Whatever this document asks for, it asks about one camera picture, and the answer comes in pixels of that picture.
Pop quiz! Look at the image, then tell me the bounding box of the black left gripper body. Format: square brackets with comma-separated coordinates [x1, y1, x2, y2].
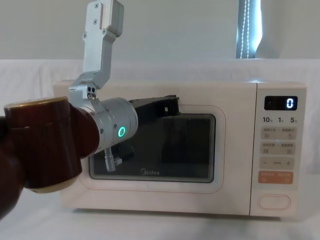
[129, 95, 168, 119]

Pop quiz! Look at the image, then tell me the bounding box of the cream microwave oven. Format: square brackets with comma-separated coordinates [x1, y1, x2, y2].
[52, 79, 308, 222]

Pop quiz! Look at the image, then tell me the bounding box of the white curtain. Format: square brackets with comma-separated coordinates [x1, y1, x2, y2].
[0, 0, 320, 176]

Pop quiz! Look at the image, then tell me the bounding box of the left gripper cable silver plug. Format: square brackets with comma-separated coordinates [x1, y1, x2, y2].
[104, 146, 124, 173]

